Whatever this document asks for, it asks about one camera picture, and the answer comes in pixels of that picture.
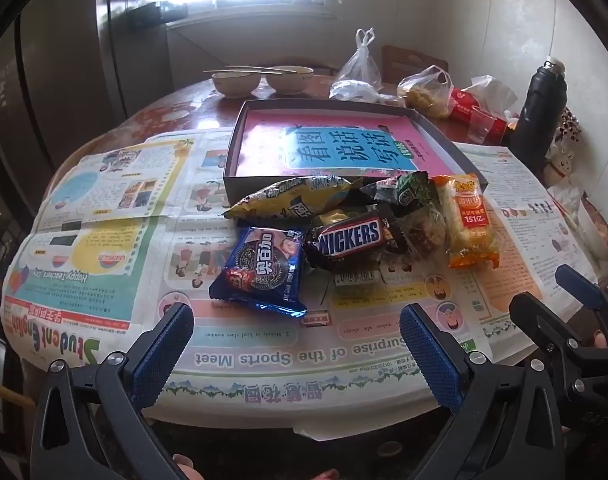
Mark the white crumpled plastic bag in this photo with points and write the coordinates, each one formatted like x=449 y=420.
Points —
x=354 y=91

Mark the person's right hand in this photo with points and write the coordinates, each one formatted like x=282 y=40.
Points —
x=601 y=338

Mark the clear plastic cup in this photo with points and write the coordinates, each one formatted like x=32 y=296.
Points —
x=479 y=127

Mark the beige toy figurine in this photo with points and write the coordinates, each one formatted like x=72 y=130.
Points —
x=563 y=160

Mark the colourful newspaper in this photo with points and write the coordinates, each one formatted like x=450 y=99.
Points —
x=134 y=240

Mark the blue cookie packet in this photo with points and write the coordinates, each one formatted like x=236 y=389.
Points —
x=264 y=270

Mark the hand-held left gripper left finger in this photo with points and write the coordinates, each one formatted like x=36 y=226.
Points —
x=159 y=360

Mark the yellow cake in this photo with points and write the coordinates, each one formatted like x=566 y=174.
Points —
x=330 y=217

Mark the green and black snack packet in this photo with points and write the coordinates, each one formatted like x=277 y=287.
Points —
x=408 y=190

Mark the beige ceramic bowl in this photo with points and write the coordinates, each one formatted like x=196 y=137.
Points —
x=236 y=85
x=289 y=82

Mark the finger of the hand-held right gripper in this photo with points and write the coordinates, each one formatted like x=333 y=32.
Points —
x=536 y=320
x=581 y=290

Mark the orange rice cracker packet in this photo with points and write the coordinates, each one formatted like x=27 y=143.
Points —
x=468 y=220

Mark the dark steel refrigerator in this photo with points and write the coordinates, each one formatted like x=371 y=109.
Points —
x=59 y=60

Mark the brown chocolate bar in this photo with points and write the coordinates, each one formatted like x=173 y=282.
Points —
x=349 y=240

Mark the white bowl with food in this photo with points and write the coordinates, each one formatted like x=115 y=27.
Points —
x=601 y=230

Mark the tall clear plastic bag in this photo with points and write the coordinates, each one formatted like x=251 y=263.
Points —
x=361 y=60

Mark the text newspaper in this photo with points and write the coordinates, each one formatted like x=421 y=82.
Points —
x=523 y=220

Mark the yellow snack packet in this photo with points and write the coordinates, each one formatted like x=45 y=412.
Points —
x=284 y=200

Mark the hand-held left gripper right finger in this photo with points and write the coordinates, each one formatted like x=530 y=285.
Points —
x=431 y=360

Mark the plastic bag of fried food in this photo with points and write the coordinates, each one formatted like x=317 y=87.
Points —
x=426 y=92

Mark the black thermos bottle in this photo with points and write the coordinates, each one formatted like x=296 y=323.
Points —
x=538 y=110

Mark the grey cardboard box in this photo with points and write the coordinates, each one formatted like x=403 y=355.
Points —
x=254 y=183

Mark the clear snack packet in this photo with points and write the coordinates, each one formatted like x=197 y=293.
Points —
x=423 y=235

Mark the red tissue pack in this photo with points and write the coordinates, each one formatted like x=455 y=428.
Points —
x=463 y=105

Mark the wooden chair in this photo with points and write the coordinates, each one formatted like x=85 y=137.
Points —
x=408 y=62

